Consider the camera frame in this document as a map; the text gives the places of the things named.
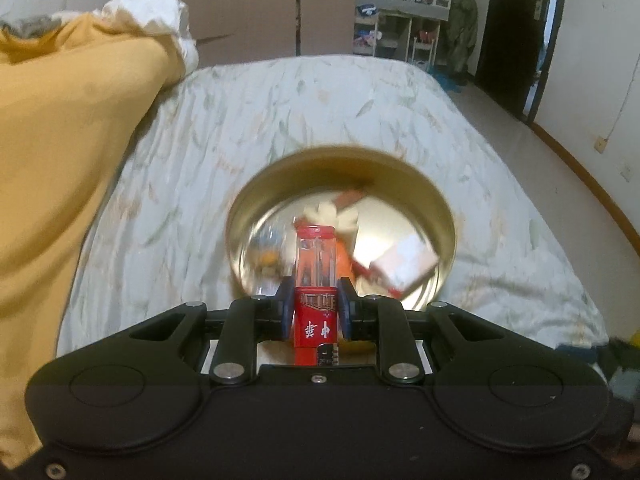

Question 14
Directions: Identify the clear packet of blue scrunchies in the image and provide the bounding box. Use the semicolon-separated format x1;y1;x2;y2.
247;186;368;273

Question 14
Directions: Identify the round orange and green tin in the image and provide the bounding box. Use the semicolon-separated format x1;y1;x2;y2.
225;144;457;313

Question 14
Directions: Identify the grey cloth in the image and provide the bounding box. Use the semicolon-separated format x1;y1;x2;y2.
0;14;67;41

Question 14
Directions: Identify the yellow blanket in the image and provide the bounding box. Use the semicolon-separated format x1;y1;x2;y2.
0;12;187;471

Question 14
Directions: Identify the cream flower hair claw clip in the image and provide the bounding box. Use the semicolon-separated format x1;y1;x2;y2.
304;200;362;242

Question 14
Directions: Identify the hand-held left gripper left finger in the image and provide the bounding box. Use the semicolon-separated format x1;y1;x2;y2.
129;277;296;386

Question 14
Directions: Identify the orange cream tube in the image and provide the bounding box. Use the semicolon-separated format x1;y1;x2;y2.
334;237;362;282

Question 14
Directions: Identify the green coat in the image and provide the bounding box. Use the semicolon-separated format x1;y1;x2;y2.
444;0;487;82

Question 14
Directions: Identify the blue cloth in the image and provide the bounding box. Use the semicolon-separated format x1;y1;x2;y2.
430;67;469;95

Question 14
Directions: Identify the black door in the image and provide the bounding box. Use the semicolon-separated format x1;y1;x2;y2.
475;0;568;117

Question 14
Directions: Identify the white pillow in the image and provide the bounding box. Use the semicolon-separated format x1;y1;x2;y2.
101;0;199;69

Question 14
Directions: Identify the red lighter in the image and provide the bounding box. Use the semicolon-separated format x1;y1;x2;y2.
292;225;342;367

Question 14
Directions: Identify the dark cloth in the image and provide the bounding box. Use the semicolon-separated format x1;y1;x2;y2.
606;330;640;412

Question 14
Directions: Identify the white shelf unit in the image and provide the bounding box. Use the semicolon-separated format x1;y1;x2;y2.
354;0;452;67

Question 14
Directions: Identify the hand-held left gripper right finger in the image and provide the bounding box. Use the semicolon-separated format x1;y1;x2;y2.
339;280;503;386

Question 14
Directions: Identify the leaf print bed cover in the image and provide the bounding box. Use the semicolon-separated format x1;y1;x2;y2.
55;55;612;361

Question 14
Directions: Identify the white and pink box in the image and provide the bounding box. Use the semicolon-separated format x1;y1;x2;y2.
369;234;442;297

